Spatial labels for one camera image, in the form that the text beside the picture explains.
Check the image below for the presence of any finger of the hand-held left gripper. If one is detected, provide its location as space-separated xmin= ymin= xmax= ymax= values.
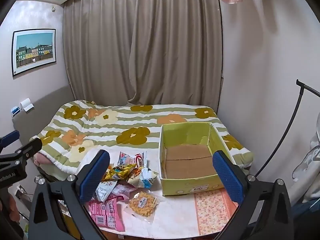
xmin=0 ymin=137 xmax=43 ymax=167
xmin=0 ymin=130 xmax=20 ymax=153

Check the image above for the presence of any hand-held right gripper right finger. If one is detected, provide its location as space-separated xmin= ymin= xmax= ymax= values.
xmin=212 ymin=151 xmax=295 ymax=240

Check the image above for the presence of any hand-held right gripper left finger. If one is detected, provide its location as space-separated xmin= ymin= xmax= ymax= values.
xmin=28 ymin=149 xmax=110 ymax=240

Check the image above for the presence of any large white snack bag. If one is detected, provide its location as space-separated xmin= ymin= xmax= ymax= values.
xmin=95 ymin=180 xmax=117 ymax=203

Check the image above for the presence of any yellow black snack bag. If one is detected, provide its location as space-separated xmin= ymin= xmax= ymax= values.
xmin=102 ymin=163 xmax=137 ymax=180

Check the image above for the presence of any pale pink snack packet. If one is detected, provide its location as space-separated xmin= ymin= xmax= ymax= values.
xmin=112 ymin=183 xmax=137 ymax=200

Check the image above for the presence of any red label snack packet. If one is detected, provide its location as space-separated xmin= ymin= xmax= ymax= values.
xmin=117 ymin=151 xmax=148 ymax=168

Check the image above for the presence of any pink striped snack packet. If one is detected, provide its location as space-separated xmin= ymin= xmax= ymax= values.
xmin=85 ymin=196 xmax=125 ymax=232

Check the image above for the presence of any green cardboard box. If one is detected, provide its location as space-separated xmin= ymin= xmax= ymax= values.
xmin=159 ymin=122 xmax=250 ymax=197

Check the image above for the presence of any yellow chips bag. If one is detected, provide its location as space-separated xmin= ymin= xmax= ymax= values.
xmin=127 ymin=166 xmax=160 ymax=188

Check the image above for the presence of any yellow waffle snack pack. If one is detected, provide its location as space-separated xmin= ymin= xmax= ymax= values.
xmin=125 ymin=191 xmax=159 ymax=224

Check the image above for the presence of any pink pillow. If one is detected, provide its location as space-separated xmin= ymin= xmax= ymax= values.
xmin=33 ymin=152 xmax=54 ymax=166

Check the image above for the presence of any white paper roll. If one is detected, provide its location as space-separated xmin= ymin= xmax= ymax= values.
xmin=19 ymin=97 xmax=35 ymax=112

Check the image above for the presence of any orange floral cloth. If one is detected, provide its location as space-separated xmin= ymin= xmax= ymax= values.
xmin=194 ymin=188 xmax=238 ymax=236

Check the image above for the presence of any floral striped blanket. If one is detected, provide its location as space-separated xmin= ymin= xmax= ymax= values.
xmin=29 ymin=100 xmax=254 ymax=175

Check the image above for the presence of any white garment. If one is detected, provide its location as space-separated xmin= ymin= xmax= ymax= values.
xmin=292 ymin=130 xmax=320 ymax=200

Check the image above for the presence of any blue denim cloth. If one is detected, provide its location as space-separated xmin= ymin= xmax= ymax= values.
xmin=291 ymin=197 xmax=320 ymax=227

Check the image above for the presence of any black metal stand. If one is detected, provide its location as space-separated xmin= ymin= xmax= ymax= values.
xmin=255 ymin=79 xmax=320 ymax=175

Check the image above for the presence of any beige curtain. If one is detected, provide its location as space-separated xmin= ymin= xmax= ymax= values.
xmin=62 ymin=0 xmax=223 ymax=107

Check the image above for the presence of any white wall socket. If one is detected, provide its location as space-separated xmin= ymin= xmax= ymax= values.
xmin=14 ymin=184 xmax=27 ymax=198

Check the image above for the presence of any framed wall poster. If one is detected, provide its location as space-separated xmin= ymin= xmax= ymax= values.
xmin=12 ymin=28 xmax=57 ymax=77

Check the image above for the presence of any black wall cable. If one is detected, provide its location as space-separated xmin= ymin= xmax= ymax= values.
xmin=218 ymin=0 xmax=225 ymax=115

